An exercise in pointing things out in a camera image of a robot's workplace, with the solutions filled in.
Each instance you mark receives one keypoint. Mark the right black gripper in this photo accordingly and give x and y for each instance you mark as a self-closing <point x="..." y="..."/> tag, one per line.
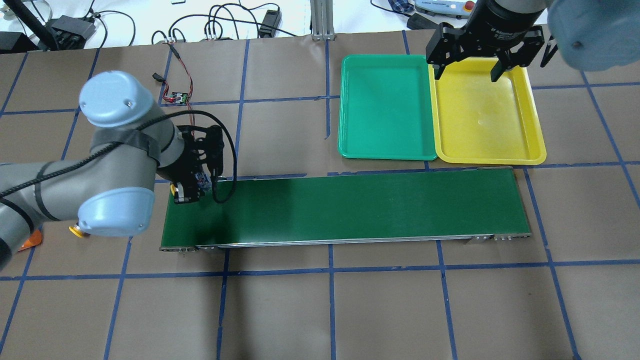
<point x="500" y="22"/>

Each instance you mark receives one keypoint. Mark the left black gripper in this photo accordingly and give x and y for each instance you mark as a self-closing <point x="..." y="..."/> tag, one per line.
<point x="181" y="171"/>

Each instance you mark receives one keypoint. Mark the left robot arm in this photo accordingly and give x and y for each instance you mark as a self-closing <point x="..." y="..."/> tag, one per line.
<point x="110" y="193"/>

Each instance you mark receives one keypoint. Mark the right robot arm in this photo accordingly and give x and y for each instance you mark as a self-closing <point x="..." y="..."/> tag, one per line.
<point x="590" y="35"/>

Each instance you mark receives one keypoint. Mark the small motor controller board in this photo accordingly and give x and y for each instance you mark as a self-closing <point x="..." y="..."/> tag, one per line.
<point x="179" y="98"/>

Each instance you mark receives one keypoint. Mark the yellow plastic tray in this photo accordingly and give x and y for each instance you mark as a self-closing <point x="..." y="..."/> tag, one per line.
<point x="478" y="121"/>

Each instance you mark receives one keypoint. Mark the green plastic tray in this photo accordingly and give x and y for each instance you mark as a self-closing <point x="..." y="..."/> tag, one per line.
<point x="386" y="108"/>

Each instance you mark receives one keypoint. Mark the green conveyor belt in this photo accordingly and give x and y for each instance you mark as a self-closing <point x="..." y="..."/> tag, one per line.
<point x="475" y="205"/>

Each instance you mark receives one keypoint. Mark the black power adapter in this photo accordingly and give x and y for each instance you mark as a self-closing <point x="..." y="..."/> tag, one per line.
<point x="270" y="24"/>

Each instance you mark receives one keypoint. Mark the orange cylinder with text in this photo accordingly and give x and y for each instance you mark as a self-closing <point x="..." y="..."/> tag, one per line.
<point x="34" y="240"/>

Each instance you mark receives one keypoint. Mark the aluminium frame post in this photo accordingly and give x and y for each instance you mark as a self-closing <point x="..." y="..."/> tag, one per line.
<point x="322" y="20"/>

